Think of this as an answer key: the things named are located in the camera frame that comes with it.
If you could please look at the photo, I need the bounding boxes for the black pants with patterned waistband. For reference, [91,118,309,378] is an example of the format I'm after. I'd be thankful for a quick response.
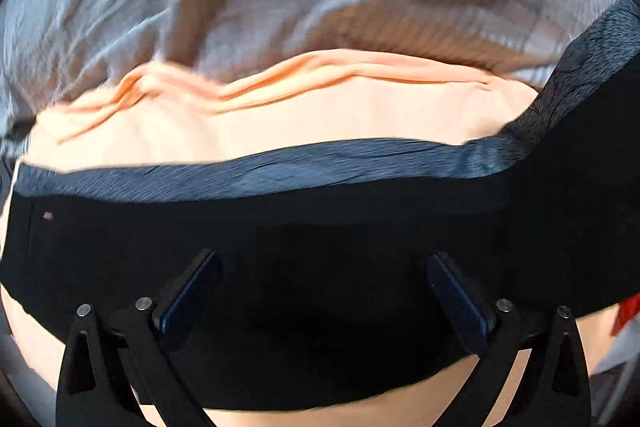
[1,0,639,411]

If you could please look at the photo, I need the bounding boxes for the red embroidered cushion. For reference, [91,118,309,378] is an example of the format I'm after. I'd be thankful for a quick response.
[611,294,640,336]

